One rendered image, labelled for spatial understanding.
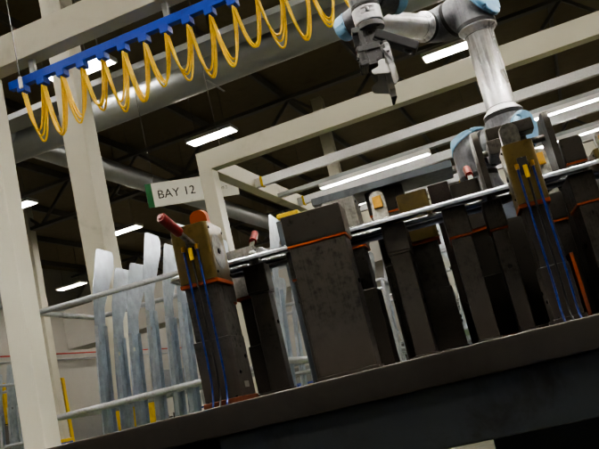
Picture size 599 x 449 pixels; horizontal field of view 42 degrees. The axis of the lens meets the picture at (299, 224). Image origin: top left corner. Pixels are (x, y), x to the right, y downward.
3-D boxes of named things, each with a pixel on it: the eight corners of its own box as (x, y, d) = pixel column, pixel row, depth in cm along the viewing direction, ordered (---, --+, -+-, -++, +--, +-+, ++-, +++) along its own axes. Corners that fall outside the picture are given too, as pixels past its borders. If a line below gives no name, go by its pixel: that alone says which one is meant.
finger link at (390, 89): (374, 106, 208) (367, 72, 204) (396, 100, 208) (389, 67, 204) (376, 109, 205) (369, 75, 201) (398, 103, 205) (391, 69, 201)
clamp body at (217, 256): (198, 416, 145) (160, 228, 153) (221, 411, 159) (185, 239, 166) (242, 405, 144) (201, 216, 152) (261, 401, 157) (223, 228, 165)
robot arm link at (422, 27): (430, 20, 255) (324, 12, 222) (455, 4, 247) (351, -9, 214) (441, 53, 254) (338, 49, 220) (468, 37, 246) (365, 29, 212)
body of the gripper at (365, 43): (362, 78, 203) (351, 36, 206) (395, 70, 203) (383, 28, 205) (362, 67, 196) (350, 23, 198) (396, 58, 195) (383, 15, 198)
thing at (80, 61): (18, 150, 524) (4, 68, 537) (24, 152, 531) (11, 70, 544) (370, 13, 450) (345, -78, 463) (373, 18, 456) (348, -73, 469)
